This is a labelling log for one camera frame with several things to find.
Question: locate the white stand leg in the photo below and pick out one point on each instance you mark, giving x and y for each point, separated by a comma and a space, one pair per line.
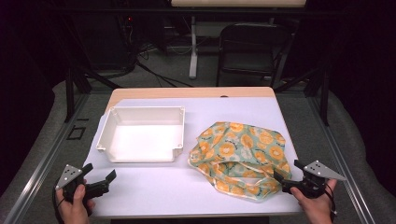
193, 53

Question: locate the person's left hand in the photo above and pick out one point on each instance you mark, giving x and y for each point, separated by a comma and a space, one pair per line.
74, 211

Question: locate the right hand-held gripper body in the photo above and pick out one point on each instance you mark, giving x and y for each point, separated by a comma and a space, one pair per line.
317, 172

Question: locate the floral cloth bag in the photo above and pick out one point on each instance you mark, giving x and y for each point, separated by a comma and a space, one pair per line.
243, 146

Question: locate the white table mat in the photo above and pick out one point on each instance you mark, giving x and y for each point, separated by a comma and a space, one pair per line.
149, 186

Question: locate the black frame post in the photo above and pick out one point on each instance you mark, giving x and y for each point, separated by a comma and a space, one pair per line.
325, 96
69, 93

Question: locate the white plastic tray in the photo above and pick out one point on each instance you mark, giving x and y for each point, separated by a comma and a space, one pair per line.
141, 143

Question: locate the person's right hand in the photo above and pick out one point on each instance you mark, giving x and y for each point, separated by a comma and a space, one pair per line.
317, 210

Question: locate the dark cabinet with red light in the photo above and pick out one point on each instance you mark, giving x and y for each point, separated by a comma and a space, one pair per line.
102, 40

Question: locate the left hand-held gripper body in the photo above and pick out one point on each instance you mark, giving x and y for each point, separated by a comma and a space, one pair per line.
69, 177

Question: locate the aluminium rail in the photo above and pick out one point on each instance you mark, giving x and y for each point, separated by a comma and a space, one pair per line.
40, 168
339, 155

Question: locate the black folding chair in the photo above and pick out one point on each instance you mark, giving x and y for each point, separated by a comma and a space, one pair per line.
252, 56

